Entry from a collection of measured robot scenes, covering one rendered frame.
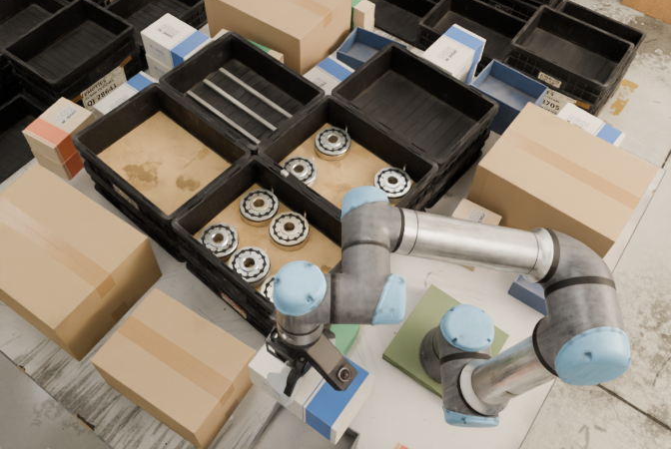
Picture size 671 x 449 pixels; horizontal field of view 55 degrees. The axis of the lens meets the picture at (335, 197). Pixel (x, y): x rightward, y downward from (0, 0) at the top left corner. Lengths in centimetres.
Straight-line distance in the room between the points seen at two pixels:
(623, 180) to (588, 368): 88
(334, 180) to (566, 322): 89
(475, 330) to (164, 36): 133
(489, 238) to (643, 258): 191
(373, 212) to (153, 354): 75
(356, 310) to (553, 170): 103
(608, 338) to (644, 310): 172
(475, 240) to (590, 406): 158
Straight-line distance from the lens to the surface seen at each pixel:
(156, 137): 195
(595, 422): 257
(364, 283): 95
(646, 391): 269
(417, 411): 167
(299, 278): 93
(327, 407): 120
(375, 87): 205
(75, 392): 176
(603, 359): 111
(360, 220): 99
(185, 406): 151
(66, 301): 164
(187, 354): 155
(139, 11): 311
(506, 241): 110
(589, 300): 113
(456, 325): 148
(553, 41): 290
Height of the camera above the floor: 228
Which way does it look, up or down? 55 degrees down
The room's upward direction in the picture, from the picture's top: 3 degrees clockwise
